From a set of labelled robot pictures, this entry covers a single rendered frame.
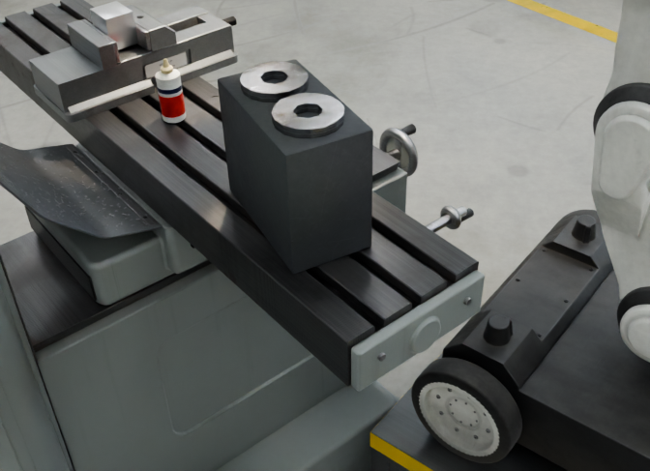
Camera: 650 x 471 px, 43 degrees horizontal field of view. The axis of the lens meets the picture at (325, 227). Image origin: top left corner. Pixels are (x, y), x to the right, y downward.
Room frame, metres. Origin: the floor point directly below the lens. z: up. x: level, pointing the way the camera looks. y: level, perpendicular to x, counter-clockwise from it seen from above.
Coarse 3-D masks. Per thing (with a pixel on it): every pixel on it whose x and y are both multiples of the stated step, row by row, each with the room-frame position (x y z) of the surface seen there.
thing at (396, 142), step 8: (392, 128) 1.56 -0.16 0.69; (408, 128) 1.56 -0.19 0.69; (384, 136) 1.57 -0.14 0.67; (392, 136) 1.55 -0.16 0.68; (400, 136) 1.53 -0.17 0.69; (408, 136) 1.53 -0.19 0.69; (384, 144) 1.58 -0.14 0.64; (392, 144) 1.56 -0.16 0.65; (400, 144) 1.54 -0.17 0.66; (408, 144) 1.51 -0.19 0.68; (392, 152) 1.53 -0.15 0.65; (400, 152) 1.54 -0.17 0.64; (408, 152) 1.51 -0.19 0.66; (416, 152) 1.51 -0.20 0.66; (400, 160) 1.54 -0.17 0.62; (408, 160) 1.51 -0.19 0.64; (416, 160) 1.50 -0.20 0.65; (400, 168) 1.54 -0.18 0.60; (408, 168) 1.51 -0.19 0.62; (416, 168) 1.51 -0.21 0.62; (408, 176) 1.52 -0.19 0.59
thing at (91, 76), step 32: (96, 32) 1.33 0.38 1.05; (192, 32) 1.40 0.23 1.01; (224, 32) 1.42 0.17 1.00; (32, 64) 1.30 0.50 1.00; (64, 64) 1.29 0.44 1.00; (96, 64) 1.29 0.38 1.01; (128, 64) 1.30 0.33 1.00; (160, 64) 1.33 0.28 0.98; (192, 64) 1.37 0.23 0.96; (224, 64) 1.40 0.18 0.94; (64, 96) 1.22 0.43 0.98; (96, 96) 1.26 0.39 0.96; (128, 96) 1.28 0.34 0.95
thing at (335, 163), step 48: (240, 96) 0.95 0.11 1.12; (288, 96) 0.93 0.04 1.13; (336, 96) 0.94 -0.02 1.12; (240, 144) 0.94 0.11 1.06; (288, 144) 0.83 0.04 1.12; (336, 144) 0.83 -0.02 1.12; (240, 192) 0.96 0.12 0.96; (288, 192) 0.81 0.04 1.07; (336, 192) 0.83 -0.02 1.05; (288, 240) 0.81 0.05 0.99; (336, 240) 0.83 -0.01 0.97
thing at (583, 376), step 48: (576, 240) 1.25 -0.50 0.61; (528, 288) 1.14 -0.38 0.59; (576, 288) 1.14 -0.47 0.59; (480, 336) 1.00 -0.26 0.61; (528, 336) 1.00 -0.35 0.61; (576, 336) 1.04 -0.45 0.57; (528, 384) 0.93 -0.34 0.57; (576, 384) 0.92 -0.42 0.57; (624, 384) 0.92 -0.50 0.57; (528, 432) 0.89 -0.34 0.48; (576, 432) 0.84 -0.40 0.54; (624, 432) 0.82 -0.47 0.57
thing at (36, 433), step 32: (0, 256) 0.87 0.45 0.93; (0, 288) 0.84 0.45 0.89; (0, 320) 0.82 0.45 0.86; (0, 352) 0.80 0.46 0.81; (32, 352) 0.87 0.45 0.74; (0, 384) 0.79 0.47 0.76; (32, 384) 0.83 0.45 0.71; (0, 416) 0.78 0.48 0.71; (32, 416) 0.81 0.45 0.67; (0, 448) 0.76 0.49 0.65; (32, 448) 0.79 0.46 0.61; (64, 448) 0.86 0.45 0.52
